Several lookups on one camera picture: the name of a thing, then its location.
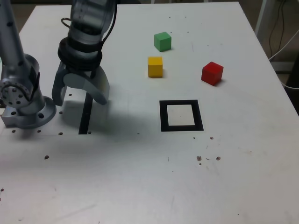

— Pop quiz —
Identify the black hanging cable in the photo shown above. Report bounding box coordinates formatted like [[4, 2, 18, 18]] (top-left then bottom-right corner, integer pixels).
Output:
[[268, 0, 286, 58]]

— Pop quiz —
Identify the red cube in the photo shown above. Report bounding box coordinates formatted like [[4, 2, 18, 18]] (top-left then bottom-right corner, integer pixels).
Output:
[[201, 61, 224, 86]]

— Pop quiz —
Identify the green cube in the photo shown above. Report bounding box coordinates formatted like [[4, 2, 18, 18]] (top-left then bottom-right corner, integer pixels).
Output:
[[154, 31, 172, 52]]

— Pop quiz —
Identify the black tape square outline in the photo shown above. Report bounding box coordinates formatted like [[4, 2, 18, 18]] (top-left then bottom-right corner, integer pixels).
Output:
[[159, 99, 205, 133]]

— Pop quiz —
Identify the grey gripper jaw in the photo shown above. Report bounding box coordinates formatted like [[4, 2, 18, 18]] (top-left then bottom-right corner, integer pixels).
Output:
[[51, 60, 69, 107], [63, 66, 111, 106]]

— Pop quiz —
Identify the black tape strip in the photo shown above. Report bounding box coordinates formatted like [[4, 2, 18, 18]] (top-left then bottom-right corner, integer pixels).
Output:
[[78, 92, 94, 135]]

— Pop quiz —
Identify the white frame post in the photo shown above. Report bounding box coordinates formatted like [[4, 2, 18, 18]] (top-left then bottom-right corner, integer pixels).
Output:
[[254, 0, 270, 35]]

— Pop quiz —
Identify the yellow cube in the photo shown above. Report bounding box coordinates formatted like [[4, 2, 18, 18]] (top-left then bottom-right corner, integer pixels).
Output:
[[148, 56, 164, 78]]

